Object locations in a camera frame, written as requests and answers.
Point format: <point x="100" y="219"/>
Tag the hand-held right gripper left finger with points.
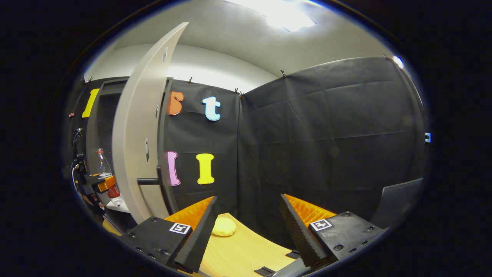
<point x="198" y="234"/>

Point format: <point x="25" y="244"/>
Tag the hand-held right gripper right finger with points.
<point x="298" y="231"/>

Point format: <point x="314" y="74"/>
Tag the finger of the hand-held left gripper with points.
<point x="105" y="184"/>

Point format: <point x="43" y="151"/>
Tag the clear bottle with red label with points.
<point x="103" y="165"/>

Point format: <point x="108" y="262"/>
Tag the beige cabinet door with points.
<point x="130" y="134"/>

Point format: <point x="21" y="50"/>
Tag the yellow round sponge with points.
<point x="224" y="227"/>

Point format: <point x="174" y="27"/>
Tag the grey metal bar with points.
<point x="290" y="267"/>

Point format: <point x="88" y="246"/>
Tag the black backdrop cloth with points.
<point x="307" y="134"/>

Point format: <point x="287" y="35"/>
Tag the dark grey panel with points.
<point x="399" y="200"/>

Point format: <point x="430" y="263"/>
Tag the small white fixture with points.
<point x="428" y="137"/>

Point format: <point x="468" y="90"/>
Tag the ceiling light panel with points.
<point x="398" y="62"/>
<point x="276" y="13"/>

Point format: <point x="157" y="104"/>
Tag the black flat bracket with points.
<point x="264" y="271"/>
<point x="292" y="254"/>

